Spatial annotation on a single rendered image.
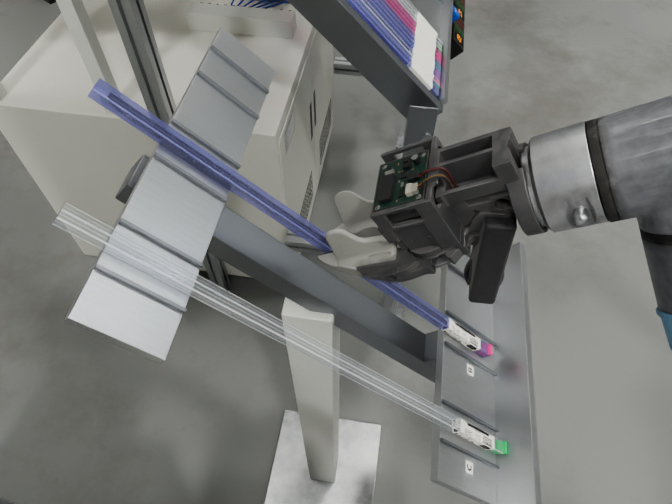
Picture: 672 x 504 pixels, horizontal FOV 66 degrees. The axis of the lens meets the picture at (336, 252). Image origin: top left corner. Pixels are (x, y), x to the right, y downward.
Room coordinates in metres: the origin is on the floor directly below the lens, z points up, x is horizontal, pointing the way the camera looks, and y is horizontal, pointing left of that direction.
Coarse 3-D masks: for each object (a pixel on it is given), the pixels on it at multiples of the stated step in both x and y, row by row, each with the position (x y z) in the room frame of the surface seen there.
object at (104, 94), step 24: (96, 96) 0.32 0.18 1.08; (120, 96) 0.33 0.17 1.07; (144, 120) 0.32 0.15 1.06; (168, 144) 0.32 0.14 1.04; (192, 144) 0.32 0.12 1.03; (216, 168) 0.31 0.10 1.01; (240, 192) 0.31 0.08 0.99; (264, 192) 0.32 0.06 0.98; (288, 216) 0.31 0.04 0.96; (312, 240) 0.30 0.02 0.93; (384, 288) 0.29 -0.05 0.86; (432, 312) 0.28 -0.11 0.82
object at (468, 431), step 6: (462, 420) 0.17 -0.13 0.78; (462, 426) 0.17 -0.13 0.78; (468, 426) 0.17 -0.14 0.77; (474, 426) 0.17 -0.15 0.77; (456, 432) 0.16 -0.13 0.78; (462, 432) 0.16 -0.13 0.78; (468, 432) 0.16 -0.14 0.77; (474, 432) 0.17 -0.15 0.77; (480, 432) 0.17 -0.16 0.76; (486, 432) 0.17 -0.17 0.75; (468, 438) 0.16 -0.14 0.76; (474, 438) 0.16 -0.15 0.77; (480, 438) 0.16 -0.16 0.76; (486, 438) 0.16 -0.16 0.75; (492, 438) 0.17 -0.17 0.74; (480, 444) 0.16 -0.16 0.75; (486, 444) 0.16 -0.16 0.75; (492, 444) 0.16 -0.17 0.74
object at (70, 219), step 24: (72, 216) 0.22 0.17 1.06; (96, 240) 0.21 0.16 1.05; (120, 240) 0.22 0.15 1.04; (144, 264) 0.21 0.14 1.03; (168, 264) 0.21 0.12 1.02; (192, 288) 0.20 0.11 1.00; (216, 288) 0.21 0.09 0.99; (240, 312) 0.20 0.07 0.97; (264, 312) 0.21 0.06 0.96; (288, 336) 0.19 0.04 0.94; (336, 360) 0.19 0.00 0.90; (360, 384) 0.18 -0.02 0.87; (384, 384) 0.18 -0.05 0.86; (408, 408) 0.17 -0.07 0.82; (432, 408) 0.18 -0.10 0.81
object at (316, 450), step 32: (288, 320) 0.28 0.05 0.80; (320, 320) 0.28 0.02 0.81; (288, 352) 0.28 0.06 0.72; (320, 384) 0.28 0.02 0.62; (288, 416) 0.43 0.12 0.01; (320, 416) 0.28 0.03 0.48; (288, 448) 0.35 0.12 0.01; (320, 448) 0.28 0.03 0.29; (352, 448) 0.35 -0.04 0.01; (288, 480) 0.28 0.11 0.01; (320, 480) 0.28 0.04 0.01; (352, 480) 0.28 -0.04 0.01
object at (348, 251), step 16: (336, 240) 0.28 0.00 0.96; (352, 240) 0.27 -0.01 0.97; (368, 240) 0.27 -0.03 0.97; (384, 240) 0.27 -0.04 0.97; (320, 256) 0.29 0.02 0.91; (336, 256) 0.28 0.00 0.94; (352, 256) 0.27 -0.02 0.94; (368, 256) 0.27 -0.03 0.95; (384, 256) 0.26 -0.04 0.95; (352, 272) 0.27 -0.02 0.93
